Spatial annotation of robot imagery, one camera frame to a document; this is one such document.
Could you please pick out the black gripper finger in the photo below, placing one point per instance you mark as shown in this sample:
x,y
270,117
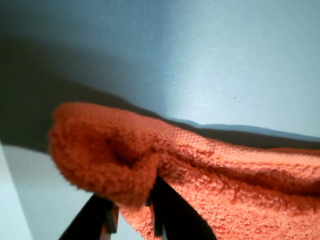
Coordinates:
x,y
95,217
177,217

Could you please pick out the orange terry towel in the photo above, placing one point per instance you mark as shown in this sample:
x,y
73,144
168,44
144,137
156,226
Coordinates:
x,y
200,187

